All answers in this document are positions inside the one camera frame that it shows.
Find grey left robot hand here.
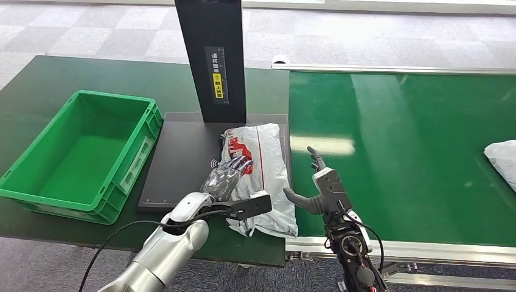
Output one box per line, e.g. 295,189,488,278
200,155,254,203

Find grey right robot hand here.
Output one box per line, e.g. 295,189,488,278
282,146,329,215

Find white package with red print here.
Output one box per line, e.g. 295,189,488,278
219,123,299,238

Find green conveyor belt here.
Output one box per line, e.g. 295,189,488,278
287,71,516,248

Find plain white package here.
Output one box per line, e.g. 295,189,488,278
483,139,516,193

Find black scanner platform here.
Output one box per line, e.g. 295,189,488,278
137,113,292,214

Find black yellow label sticker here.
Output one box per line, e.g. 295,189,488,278
204,46,229,106

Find green plastic crate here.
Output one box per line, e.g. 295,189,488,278
0,89,164,225

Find black scanner column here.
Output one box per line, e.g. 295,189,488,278
174,0,247,123

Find dark green table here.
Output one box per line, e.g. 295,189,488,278
0,55,290,268

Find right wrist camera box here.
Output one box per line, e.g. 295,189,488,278
313,168,353,212

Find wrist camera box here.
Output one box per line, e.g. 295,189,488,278
214,191,273,221
313,168,353,212

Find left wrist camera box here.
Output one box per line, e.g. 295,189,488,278
214,191,273,221

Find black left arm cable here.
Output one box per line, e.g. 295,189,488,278
78,209,229,292

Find aluminium conveyor rail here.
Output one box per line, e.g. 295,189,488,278
271,62,516,76
285,237,516,269

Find aluminium conveyor support frame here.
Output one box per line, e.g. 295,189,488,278
380,262,516,291

